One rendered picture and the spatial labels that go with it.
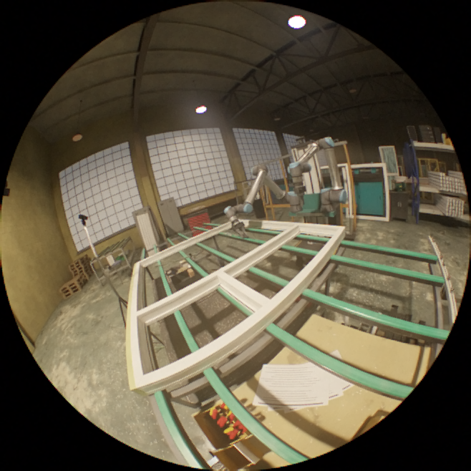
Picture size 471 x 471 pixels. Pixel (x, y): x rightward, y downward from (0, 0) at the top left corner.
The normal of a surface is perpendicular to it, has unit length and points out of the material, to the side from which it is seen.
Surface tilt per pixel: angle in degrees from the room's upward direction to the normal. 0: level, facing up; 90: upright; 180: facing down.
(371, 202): 90
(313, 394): 0
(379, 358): 0
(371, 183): 90
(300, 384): 0
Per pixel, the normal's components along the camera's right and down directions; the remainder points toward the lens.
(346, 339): -0.25, -0.92
